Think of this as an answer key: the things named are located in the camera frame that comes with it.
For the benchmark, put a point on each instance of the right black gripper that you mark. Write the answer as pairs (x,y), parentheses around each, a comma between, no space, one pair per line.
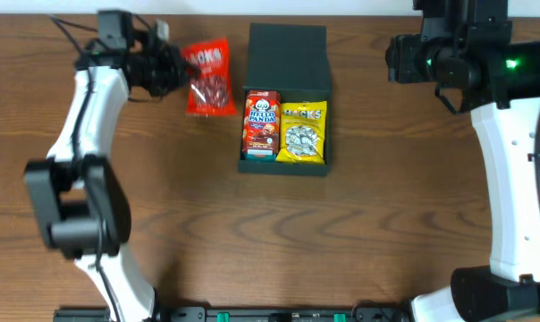
(400,58)

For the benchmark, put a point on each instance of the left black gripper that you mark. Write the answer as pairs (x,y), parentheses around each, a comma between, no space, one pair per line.
(172,58)

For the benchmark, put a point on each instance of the red Hacks candy bag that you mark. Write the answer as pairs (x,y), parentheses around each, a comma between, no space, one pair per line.
(211,88)

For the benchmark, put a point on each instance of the red Hello Panda box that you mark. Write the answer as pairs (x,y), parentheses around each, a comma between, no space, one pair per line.
(261,123)

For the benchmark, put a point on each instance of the yellow Hacks candy bag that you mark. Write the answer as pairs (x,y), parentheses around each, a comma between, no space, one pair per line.
(302,133)

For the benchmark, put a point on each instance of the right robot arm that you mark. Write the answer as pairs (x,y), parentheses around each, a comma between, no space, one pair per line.
(505,114)

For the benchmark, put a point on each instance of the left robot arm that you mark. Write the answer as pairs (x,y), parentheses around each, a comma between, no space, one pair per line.
(77,200)

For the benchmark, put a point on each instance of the dark green open box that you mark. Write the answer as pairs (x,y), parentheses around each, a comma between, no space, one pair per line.
(291,60)

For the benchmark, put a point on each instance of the teal Chunkies box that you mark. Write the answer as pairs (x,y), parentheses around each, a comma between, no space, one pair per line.
(260,158)

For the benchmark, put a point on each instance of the black mounting rail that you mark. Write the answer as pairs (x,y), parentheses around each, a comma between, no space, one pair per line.
(359,314)

